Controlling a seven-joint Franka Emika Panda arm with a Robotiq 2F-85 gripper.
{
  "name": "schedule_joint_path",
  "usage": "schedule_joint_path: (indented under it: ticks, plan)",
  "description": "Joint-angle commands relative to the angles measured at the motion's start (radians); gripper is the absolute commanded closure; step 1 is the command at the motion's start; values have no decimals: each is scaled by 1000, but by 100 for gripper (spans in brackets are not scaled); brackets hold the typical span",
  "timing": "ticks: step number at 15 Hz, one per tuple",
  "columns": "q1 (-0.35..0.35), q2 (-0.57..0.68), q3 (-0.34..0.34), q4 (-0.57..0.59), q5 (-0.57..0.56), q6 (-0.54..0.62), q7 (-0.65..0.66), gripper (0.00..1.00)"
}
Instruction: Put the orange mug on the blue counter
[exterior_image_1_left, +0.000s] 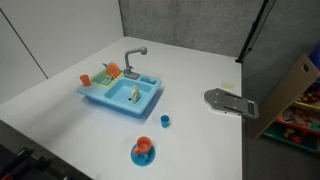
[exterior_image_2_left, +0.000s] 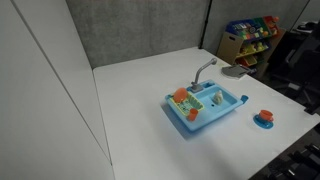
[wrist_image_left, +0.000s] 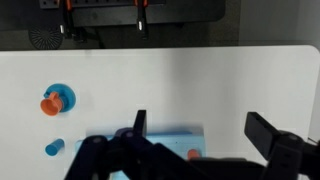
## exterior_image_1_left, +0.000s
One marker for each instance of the wooden toy shelf with bins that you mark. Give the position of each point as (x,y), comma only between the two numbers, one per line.
(286,93)

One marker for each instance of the cream toy soap bottle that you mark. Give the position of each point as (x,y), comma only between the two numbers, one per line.
(134,94)

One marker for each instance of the yellow dish rack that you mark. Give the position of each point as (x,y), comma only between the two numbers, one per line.
(100,79)

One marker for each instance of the light blue toy sink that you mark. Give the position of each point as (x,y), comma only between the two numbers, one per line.
(150,87)

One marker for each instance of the blue toy cup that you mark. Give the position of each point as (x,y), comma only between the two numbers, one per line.
(164,121)

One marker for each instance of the orange toy plate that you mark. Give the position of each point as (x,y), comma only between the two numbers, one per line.
(113,69)

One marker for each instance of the blue toy saucer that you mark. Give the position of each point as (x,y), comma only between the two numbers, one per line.
(142,160)

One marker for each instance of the black equipment beside table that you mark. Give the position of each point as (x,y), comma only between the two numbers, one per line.
(23,163)

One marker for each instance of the grey toy faucet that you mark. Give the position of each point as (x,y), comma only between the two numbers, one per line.
(127,60)

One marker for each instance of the blue toy utensil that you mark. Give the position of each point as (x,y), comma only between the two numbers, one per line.
(105,65)

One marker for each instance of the pale yellow sticky note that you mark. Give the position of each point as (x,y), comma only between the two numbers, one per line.
(227,85)

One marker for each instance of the black stand pole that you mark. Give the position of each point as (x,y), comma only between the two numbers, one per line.
(250,36)

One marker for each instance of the red orange toy food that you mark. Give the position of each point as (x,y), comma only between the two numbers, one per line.
(143,144)

